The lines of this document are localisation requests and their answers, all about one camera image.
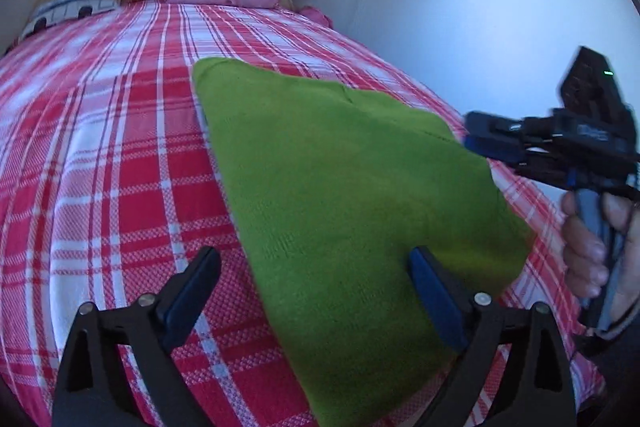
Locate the bus print pillow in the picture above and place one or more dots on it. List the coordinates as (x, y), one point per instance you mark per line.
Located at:
(70, 7)

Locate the small pink cloth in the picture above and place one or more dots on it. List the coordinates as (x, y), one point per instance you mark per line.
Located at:
(317, 16)

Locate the green knit sweater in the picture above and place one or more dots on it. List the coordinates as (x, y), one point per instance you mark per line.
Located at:
(325, 182)

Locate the red plaid bed sheet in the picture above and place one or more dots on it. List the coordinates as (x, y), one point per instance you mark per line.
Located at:
(100, 157)

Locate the person's right hand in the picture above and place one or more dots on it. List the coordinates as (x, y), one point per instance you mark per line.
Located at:
(582, 252)

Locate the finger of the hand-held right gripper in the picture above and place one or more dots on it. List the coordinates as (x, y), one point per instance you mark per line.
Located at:
(492, 148)
(487, 124)

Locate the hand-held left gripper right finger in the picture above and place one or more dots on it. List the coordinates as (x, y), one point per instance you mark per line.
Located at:
(442, 302)

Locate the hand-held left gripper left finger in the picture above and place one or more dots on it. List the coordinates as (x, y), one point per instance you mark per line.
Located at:
(192, 297)

